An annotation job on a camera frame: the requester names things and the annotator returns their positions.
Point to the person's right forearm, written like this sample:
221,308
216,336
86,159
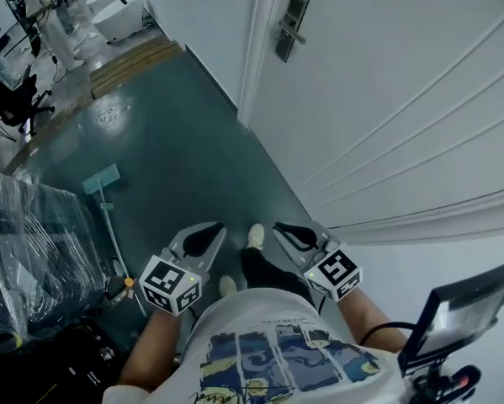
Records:
371,318

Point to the black chest-mounted monitor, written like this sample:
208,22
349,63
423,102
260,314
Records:
457,314

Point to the black equipment case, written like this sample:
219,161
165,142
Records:
66,364

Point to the person's black trouser leg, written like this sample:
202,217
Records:
264,269

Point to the white panelled door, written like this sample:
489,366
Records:
382,99

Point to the silver black door lock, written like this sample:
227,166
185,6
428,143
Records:
291,25

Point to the white bathtub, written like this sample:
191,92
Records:
119,15

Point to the stack of wooden planks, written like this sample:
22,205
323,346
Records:
129,65

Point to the white printed t-shirt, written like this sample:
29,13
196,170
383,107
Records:
256,343

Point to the plastic-wrapped furniture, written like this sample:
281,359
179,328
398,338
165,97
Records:
33,246

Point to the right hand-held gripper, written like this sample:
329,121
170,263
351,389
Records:
333,272

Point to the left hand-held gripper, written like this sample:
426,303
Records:
167,282

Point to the flat mop with metal pole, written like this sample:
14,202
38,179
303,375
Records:
101,177

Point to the person's left forearm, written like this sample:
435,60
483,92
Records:
150,347

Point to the white shoe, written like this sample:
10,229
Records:
227,286
256,235

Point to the tool with orange cap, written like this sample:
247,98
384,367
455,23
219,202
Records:
119,288

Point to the black office chair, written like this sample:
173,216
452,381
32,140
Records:
16,103

